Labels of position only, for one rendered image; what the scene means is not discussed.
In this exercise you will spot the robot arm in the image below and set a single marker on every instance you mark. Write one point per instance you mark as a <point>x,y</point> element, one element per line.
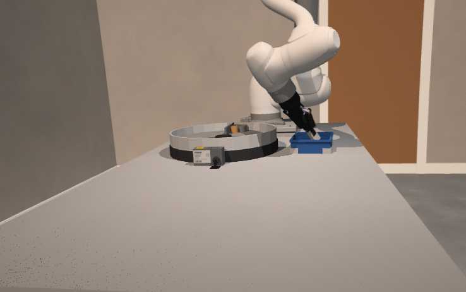
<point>295,67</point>

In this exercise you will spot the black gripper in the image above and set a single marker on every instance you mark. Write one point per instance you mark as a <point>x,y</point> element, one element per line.
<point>301,116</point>

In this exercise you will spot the blue plastic crate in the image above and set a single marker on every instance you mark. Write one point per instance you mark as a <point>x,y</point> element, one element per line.
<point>301,144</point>

